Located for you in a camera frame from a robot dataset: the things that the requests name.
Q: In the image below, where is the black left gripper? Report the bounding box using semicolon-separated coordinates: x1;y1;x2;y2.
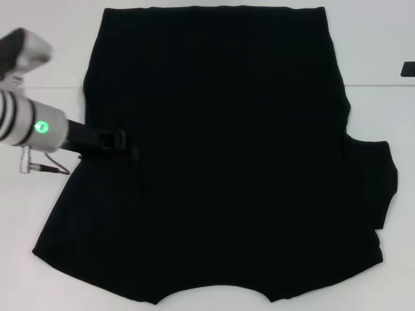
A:
63;119;141;162

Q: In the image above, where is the black t-shirt with white print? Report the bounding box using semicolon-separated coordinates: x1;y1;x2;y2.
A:
31;5;399;307

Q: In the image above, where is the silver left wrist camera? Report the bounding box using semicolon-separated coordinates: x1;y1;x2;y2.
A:
0;27;54;87

